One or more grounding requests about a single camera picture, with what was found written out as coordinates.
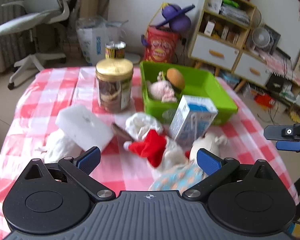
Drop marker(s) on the green plastic bin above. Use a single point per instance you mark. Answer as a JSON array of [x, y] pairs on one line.
[[197, 83]]

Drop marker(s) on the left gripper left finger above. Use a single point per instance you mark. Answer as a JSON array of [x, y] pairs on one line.
[[78, 170]]

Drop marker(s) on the wooden shelf cabinet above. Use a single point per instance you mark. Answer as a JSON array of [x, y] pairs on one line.
[[220, 34]]

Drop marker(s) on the brown round disc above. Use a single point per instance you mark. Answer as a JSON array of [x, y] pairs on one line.
[[119, 132]]

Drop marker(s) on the white sponge block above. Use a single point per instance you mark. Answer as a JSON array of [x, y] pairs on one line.
[[84, 127]]

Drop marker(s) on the blue white milk carton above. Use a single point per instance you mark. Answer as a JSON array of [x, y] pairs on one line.
[[193, 117]]

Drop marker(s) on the purple jumping ball toy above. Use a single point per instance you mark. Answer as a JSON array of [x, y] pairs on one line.
[[175, 17]]

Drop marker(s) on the red white checkered tablecloth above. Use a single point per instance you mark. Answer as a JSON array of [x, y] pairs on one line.
[[35, 119]]

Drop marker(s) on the gold lid snack jar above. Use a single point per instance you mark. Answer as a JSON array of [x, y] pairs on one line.
[[114, 82]]

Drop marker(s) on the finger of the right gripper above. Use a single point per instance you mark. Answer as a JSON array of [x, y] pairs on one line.
[[292, 146], [282, 133]]

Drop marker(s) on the pink plush toy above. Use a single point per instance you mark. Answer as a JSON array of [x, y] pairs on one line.
[[161, 90]]

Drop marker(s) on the hamburger plush toy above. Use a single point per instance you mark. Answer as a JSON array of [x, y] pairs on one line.
[[176, 79]]

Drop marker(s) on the white office chair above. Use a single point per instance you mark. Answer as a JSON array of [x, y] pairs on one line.
[[36, 12]]

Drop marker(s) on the white cloth glove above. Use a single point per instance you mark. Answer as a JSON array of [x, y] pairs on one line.
[[58, 145]]

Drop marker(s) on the white bear plush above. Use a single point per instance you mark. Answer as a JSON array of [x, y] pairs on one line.
[[211, 142]]

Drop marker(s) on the red chips bucket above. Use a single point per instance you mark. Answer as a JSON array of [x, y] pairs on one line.
[[160, 44]]

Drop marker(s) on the white sock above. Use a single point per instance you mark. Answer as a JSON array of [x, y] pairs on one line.
[[139, 124]]

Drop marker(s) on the small white fan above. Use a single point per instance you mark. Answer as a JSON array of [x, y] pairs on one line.
[[260, 38]]

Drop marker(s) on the yellow tin can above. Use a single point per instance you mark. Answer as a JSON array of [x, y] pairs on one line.
[[115, 50]]

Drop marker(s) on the round bathroom scale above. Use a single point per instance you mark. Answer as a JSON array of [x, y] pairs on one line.
[[133, 57]]

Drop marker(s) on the blue patterned cloth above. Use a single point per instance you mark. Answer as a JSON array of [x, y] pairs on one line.
[[180, 177]]

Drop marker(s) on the santa plush toy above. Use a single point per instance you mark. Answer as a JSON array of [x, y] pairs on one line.
[[160, 151]]

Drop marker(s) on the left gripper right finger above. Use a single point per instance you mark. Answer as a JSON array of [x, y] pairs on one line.
[[218, 172]]

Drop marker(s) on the low drawer cabinet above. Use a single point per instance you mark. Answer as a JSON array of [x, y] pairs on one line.
[[250, 68]]

